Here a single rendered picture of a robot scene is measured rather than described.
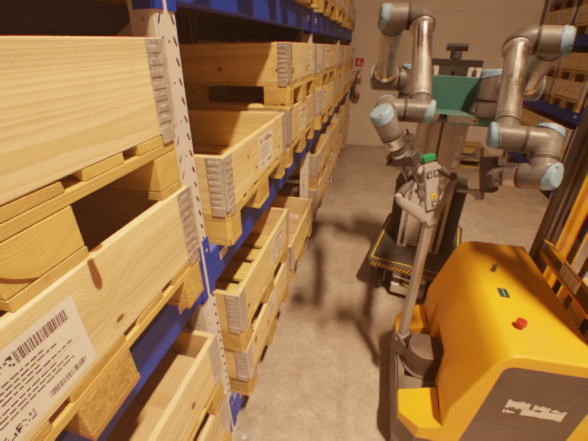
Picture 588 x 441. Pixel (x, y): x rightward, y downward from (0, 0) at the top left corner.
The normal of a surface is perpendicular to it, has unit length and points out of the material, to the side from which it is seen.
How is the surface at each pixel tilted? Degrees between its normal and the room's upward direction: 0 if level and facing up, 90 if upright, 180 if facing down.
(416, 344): 0
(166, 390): 0
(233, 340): 90
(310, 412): 0
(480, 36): 90
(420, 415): 22
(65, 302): 90
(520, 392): 90
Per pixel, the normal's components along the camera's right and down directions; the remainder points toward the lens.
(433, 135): -0.44, 0.43
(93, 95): 0.97, 0.11
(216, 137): -0.22, 0.47
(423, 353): 0.00, -0.88
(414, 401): -0.36, -0.86
